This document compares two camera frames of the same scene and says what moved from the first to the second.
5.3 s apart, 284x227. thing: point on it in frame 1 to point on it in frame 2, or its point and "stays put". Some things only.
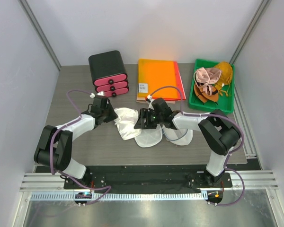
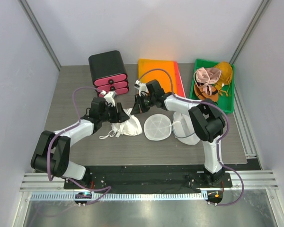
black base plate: (149, 177) stays put
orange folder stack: (154, 74) stays put
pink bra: (204, 77) stays put
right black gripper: (144, 114) to (136, 109)
